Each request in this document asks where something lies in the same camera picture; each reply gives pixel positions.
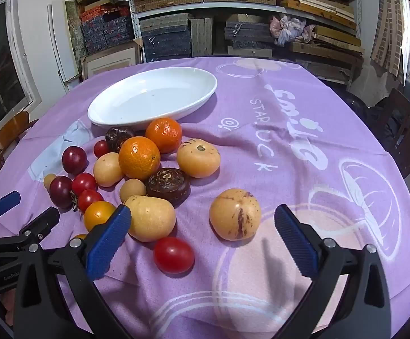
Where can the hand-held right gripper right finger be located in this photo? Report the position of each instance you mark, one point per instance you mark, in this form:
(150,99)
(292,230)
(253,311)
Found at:
(295,245)

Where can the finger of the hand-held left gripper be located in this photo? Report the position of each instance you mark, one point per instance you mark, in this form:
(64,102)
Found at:
(42,222)
(5,202)

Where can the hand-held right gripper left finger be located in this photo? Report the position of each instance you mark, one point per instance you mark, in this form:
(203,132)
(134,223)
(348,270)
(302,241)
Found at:
(109,243)

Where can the yellow orange tomato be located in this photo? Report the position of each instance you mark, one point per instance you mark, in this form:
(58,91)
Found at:
(99,215)

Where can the dark purple tomato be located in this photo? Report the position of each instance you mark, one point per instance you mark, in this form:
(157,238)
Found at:
(74,160)
(60,191)

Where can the small tan round fruit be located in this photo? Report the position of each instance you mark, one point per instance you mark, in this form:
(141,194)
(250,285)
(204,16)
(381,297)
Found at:
(132,190)
(49,180)

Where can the yellow pear-shaped fruit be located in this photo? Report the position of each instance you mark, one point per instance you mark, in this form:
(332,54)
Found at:
(152,219)

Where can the yellow purple-striped pepino melon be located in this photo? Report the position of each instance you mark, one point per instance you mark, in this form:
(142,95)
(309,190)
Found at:
(235,214)

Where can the pale yellow round fruit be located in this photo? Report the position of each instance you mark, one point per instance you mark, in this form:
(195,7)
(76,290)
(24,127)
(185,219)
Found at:
(108,169)

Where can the dark brown water chestnut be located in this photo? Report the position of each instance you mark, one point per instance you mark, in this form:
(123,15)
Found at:
(168,186)
(116,137)

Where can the orange mandarin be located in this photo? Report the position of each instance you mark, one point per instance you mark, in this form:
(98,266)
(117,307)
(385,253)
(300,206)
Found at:
(163,135)
(139,158)

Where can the pale orange ribbed tomato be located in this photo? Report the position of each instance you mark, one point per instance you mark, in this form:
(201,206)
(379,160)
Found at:
(198,158)

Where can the white oval plate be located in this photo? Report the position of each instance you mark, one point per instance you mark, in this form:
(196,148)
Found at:
(148,95)

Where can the brown wooden chair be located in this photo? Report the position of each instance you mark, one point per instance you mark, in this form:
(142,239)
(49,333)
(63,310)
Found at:
(12,127)

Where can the purple printed tablecloth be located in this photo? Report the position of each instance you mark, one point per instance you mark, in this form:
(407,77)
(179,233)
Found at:
(332,120)

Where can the black bag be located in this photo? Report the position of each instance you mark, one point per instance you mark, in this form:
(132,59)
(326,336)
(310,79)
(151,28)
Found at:
(371,113)

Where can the white leaning board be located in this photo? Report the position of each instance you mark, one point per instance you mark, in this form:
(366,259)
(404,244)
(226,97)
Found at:
(58,49)

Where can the dark wooden chair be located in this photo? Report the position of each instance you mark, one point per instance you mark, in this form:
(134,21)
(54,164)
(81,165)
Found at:
(406,123)

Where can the framed wooden panel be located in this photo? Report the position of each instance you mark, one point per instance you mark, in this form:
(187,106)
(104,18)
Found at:
(113,60)

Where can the green mottled board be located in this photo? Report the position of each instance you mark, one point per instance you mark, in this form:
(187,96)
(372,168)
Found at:
(73,31)

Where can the tall stack of patterned boxes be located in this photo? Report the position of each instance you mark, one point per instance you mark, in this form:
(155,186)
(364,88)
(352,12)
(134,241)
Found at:
(102,31)

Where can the shelf load of flat boxes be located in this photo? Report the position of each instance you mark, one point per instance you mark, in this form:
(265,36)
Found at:
(169,39)

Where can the pink plastic bag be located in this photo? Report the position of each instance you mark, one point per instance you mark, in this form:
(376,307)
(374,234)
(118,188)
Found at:
(289,28)

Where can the metal shelving unit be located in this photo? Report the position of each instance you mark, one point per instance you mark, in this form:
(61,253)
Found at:
(131,14)

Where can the brick patterned sheet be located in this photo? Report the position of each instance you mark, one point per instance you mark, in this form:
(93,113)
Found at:
(388,24)

